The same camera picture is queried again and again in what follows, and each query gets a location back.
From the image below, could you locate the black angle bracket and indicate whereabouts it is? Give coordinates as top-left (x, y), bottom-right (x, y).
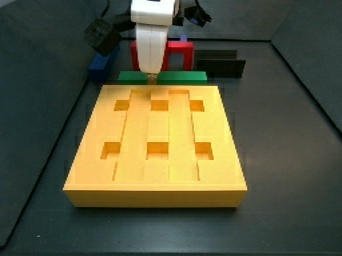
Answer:
top-left (193, 50), bottom-right (245, 78)

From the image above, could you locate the purple three-pronged block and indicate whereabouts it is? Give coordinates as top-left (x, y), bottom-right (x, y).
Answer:
top-left (180, 35), bottom-right (187, 42)

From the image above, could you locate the green rectangular block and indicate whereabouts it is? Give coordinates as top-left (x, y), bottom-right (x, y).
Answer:
top-left (117, 71), bottom-right (207, 85)

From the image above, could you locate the blue rectangular block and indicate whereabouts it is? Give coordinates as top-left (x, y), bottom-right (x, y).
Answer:
top-left (88, 46), bottom-right (120, 82)

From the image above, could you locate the black camera cable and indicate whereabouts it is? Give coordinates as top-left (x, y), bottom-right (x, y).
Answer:
top-left (97, 0), bottom-right (112, 20)

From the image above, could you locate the yellow slotted board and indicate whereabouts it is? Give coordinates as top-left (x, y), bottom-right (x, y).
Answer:
top-left (62, 85), bottom-right (247, 208)

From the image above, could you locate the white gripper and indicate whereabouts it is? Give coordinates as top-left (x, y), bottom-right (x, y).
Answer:
top-left (130, 0), bottom-right (177, 84)

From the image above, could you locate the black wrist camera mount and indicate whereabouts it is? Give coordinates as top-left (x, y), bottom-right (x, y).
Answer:
top-left (84, 16), bottom-right (134, 56)

